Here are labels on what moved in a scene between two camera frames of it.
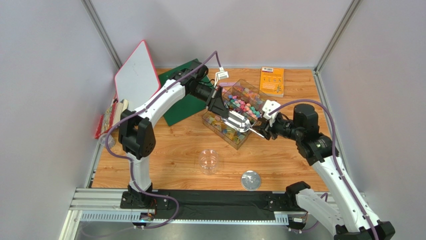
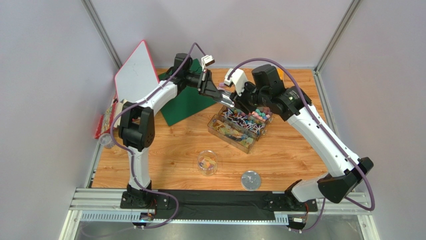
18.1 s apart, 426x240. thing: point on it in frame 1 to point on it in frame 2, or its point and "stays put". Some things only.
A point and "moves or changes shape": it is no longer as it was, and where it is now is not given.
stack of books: [111, 116] stays put
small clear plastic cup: [111, 140] stays put
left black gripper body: [214, 98] to [204, 81]
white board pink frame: [137, 80] stays put
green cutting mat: [187, 106] stays put
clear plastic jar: [208, 160] stays put
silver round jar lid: [251, 180] stays put
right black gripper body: [268, 128] to [240, 96]
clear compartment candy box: [244, 100] moves or changes shape
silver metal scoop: [239, 122] to [225, 99]
